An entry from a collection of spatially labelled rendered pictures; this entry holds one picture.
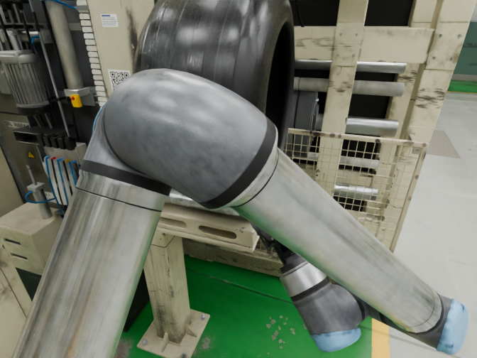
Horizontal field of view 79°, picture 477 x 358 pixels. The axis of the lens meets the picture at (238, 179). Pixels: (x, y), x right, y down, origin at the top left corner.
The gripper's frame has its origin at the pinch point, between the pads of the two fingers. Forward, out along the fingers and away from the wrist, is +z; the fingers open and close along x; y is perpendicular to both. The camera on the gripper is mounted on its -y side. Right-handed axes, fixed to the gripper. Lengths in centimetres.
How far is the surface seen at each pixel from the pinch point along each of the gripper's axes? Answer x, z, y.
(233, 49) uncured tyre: 6.4, 19.5, -20.5
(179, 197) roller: -17.8, 12.8, 19.3
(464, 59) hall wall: 755, 209, 579
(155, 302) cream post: -52, -6, 75
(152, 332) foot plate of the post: -65, -16, 97
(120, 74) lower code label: -17, 48, 3
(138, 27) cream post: -6, 53, -5
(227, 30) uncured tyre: 7.1, 23.1, -21.4
